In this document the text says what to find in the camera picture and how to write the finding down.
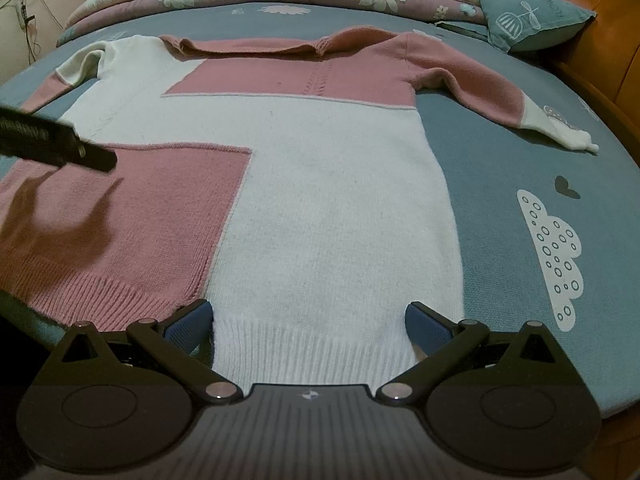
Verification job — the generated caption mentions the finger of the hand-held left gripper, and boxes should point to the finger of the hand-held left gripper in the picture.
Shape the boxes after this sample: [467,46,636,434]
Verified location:
[47,122,118,173]

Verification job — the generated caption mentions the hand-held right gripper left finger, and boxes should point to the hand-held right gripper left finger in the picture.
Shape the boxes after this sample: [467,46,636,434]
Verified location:
[47,300,240,406]

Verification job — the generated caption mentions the bed with teal printed sheet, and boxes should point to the bed with teal printed sheet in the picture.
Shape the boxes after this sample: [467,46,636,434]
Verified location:
[0,2,640,418]

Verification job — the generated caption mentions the wooden bed headboard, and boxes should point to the wooden bed headboard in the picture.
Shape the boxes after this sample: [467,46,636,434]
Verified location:
[510,0,640,141]

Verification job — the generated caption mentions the pink and white knit sweater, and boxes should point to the pink and white knit sweater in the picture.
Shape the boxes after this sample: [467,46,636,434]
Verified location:
[0,27,601,396]

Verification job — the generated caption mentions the teal printed pillow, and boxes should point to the teal printed pillow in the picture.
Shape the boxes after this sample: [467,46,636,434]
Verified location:
[435,0,598,56]

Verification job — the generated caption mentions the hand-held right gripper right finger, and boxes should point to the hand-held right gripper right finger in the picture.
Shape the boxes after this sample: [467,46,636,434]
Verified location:
[376,302,576,406]

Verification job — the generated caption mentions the dark wall power cables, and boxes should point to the dark wall power cables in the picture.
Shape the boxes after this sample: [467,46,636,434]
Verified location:
[0,0,46,63]

